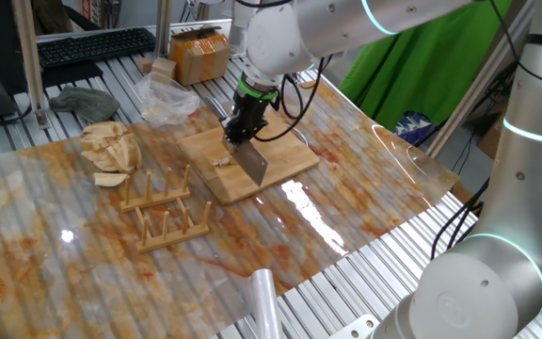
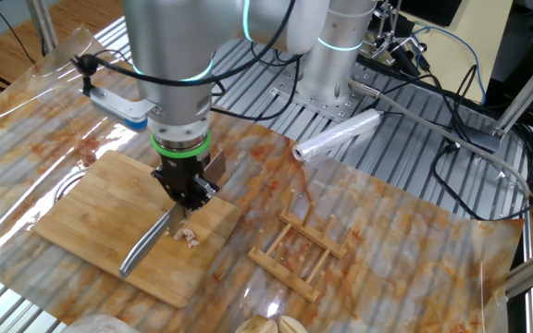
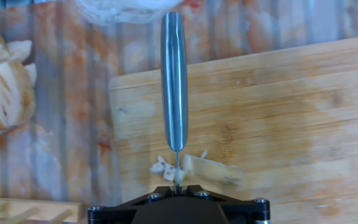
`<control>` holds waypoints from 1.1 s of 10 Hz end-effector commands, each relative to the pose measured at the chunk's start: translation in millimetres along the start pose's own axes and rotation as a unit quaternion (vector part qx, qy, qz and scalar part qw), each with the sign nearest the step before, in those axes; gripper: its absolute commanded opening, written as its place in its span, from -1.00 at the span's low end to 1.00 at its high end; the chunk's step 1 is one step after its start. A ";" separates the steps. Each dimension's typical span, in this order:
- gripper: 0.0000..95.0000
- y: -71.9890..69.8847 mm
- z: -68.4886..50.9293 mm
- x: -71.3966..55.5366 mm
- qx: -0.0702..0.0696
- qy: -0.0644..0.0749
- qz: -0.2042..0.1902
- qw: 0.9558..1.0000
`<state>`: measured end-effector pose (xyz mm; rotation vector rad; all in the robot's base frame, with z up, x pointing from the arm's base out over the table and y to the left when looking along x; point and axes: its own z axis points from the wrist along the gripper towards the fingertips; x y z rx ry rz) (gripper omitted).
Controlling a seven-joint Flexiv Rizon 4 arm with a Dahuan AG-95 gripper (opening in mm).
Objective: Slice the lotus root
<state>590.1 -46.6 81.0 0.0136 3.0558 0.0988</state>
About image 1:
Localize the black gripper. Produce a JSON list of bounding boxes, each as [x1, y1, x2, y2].
[[220, 93, 271, 145]]

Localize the steel cleaver knife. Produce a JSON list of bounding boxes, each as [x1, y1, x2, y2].
[[202, 95, 270, 187]]

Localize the lotus root chunk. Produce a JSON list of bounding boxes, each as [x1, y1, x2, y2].
[[82, 121, 129, 141], [80, 136, 115, 173]]

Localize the pale lotus wedge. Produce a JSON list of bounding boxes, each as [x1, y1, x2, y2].
[[93, 171, 131, 188]]

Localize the bamboo cutting board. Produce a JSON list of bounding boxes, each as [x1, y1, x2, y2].
[[175, 110, 322, 206]]

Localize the clear plastic bag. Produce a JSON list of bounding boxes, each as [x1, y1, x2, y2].
[[135, 72, 202, 129]]

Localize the taped cardboard box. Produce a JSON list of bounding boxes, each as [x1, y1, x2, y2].
[[168, 26, 232, 87]]

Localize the wooden peg rack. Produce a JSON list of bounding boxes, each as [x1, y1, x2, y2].
[[119, 164, 213, 255]]

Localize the grey green cloth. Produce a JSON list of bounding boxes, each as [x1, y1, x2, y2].
[[49, 85, 121, 125]]

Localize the blue patterned bag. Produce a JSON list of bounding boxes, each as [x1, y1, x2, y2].
[[392, 111, 435, 145]]

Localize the black keyboard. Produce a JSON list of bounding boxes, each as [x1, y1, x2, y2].
[[37, 26, 157, 70]]

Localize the clear plastic film roll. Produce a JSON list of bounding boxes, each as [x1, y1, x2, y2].
[[246, 267, 283, 339]]

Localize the black desk mat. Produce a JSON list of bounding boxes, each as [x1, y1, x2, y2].
[[39, 59, 105, 90]]

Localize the green fabric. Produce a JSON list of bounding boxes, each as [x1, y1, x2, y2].
[[338, 0, 515, 133]]

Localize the marble pattern plastic sheet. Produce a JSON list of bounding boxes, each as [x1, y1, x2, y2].
[[0, 78, 461, 339]]

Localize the brown carton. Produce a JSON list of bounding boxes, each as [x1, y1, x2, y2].
[[477, 117, 508, 159]]

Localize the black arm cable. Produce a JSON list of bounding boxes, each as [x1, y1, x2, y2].
[[254, 55, 334, 143]]

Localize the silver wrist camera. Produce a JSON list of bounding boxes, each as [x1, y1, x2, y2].
[[228, 2, 253, 56]]

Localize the aluminium frame post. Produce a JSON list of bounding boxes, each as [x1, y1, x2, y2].
[[10, 0, 52, 129], [424, 8, 535, 159], [153, 0, 174, 58]]

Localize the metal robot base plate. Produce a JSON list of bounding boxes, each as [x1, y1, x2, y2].
[[328, 314, 382, 339]]

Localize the black floor cables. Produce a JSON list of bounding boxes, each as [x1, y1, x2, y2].
[[429, 177, 491, 261]]

